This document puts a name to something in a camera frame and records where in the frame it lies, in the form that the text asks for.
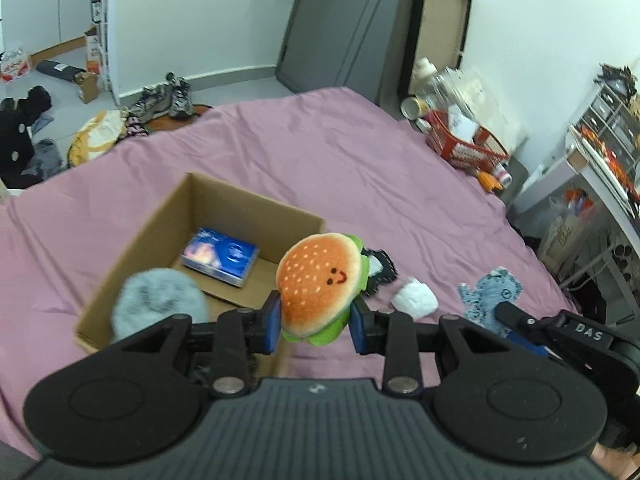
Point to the grey cloth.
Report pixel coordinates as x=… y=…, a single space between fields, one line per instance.
x=45 y=158

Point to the clear plastic bottle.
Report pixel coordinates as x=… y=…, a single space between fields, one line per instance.
x=450 y=85

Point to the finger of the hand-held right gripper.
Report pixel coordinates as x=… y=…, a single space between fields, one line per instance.
x=515 y=316

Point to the small brown cardboard box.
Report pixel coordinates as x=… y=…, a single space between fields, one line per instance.
x=87 y=86

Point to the fluffy blue-grey plush ball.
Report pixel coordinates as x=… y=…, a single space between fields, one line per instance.
x=155 y=300

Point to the black clothes pile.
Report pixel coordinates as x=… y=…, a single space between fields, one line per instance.
x=20 y=130

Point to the black spiky ornament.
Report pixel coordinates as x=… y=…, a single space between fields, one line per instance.
x=616 y=77

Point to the white slim rack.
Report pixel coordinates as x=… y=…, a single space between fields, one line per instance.
x=100 y=15

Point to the orange small object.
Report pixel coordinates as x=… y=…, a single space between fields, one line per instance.
x=489 y=181

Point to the black framed brown board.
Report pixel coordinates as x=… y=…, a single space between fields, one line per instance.
x=440 y=25

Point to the white plastic bag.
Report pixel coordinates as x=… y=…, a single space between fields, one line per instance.
x=500 y=110

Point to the red white snack box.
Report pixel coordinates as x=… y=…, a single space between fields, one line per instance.
x=15 y=65

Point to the grey drawer organiser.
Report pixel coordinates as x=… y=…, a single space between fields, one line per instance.
x=607 y=115

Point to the white kitchen cabinet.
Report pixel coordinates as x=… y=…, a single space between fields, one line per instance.
x=40 y=10

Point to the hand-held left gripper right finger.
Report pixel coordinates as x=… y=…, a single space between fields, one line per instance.
x=359 y=332

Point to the white plush toy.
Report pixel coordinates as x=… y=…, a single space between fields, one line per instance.
x=415 y=299

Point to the beige printed shopping bag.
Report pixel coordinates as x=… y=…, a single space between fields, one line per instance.
x=565 y=230

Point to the blue patterned plush toy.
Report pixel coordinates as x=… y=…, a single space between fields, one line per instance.
x=492 y=290

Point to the blue tissue packet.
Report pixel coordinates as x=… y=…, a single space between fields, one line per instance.
x=220 y=257

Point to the grey sneaker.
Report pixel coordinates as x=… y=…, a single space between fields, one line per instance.
x=177 y=95
x=150 y=103

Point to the white desk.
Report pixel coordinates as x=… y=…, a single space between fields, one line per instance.
x=595 y=182

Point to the burger plush toy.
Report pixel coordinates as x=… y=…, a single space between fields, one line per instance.
x=315 y=285

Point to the small white pink cup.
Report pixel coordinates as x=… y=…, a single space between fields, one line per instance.
x=502 y=175

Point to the red shiny package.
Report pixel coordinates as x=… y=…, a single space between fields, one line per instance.
x=607 y=152

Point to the pink bed sheet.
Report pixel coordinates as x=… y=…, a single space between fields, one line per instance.
x=325 y=160

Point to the black and white plush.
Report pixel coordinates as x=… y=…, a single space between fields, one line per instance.
x=381 y=267

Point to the dark grey door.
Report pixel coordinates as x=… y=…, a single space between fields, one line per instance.
x=340 y=25

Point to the yellow white bag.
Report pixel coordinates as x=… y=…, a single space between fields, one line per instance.
x=95 y=135

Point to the orange white carton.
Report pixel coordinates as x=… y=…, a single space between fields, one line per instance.
x=92 y=52

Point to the white paper slip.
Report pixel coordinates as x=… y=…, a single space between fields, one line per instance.
x=461 y=121

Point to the black flat bag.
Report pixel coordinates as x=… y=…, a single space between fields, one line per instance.
x=60 y=70

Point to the red plastic basket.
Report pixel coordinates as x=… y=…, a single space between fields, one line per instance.
x=460 y=152

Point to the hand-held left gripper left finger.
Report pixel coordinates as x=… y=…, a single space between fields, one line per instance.
x=272 y=322

